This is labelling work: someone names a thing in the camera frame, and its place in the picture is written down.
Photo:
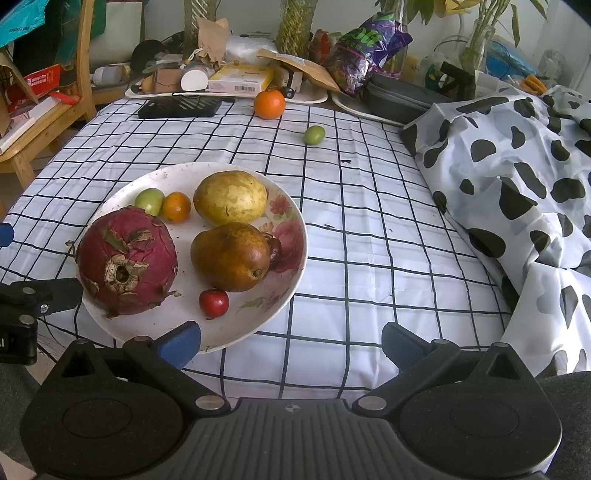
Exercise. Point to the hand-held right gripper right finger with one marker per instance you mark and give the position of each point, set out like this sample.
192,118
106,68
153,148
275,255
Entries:
401,346

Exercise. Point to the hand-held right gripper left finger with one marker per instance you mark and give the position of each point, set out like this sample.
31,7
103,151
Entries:
180,344

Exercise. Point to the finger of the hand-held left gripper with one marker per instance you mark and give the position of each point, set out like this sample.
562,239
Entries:
51,295
3,235

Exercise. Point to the floral white plate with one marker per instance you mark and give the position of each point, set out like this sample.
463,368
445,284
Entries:
184,295

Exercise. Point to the small red fruit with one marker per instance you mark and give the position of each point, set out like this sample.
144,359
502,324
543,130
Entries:
214,303

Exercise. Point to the red dragon fruit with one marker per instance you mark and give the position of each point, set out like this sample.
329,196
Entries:
138,258

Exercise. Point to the brown pear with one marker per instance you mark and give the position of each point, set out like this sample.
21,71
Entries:
231,258

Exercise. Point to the dark brown small fruit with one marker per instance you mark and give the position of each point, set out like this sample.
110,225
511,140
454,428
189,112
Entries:
275,251

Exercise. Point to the small orange citrus fruit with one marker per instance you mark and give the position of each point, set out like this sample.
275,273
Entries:
177,207

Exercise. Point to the small green fruit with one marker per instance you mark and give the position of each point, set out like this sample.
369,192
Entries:
150,201

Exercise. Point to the yellow pear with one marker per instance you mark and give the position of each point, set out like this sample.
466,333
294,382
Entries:
231,198

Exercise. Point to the checkered white tablecloth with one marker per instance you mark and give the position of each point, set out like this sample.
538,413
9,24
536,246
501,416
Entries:
369,277

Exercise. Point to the red cardboard box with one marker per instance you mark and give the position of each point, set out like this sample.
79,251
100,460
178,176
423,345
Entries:
37,85

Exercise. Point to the cow print cloth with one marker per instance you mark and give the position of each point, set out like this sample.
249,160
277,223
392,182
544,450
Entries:
508,207

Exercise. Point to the wooden chair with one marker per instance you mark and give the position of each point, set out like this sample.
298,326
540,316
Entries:
85,69

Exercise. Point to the lying white bottle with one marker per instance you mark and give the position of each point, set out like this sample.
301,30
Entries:
108,75

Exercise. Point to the small yellow round object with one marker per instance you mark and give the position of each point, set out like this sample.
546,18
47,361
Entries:
147,84

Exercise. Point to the black power bank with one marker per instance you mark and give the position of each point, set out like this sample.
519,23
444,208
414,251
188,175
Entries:
180,107

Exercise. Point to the brown leather pouch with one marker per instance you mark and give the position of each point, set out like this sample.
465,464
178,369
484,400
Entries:
166,82

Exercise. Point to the green lime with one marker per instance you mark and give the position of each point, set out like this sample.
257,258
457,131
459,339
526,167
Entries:
314,135

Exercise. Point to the black round object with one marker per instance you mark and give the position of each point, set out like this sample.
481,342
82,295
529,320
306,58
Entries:
147,55

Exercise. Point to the white round bottle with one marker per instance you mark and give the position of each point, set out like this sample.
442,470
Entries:
194,81

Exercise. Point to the grey zip case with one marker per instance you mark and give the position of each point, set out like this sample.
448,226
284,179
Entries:
406,99

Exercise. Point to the large orange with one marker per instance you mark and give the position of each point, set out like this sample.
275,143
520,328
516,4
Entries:
269,104

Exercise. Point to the long white tray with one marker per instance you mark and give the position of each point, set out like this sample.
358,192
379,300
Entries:
314,98

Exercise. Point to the yellow white medicine box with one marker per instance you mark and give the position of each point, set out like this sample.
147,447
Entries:
240,78

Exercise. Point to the white plastic bag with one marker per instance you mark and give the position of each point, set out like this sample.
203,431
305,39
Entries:
429,71

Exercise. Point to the white black small device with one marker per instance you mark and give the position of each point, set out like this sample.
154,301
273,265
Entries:
293,85

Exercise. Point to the kraft paper envelope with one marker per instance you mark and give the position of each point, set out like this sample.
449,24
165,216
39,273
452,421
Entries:
304,69

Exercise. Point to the orange packet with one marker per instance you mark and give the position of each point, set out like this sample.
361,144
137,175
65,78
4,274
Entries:
535,82

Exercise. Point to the purple snack bag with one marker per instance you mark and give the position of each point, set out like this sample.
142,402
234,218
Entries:
364,50

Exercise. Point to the glass vase with bamboo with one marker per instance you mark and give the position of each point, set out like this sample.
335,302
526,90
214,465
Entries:
478,50

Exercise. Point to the clear plastic bag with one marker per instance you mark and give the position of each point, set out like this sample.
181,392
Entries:
249,46

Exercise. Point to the blue plastic bag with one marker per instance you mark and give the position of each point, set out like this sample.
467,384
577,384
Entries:
512,60

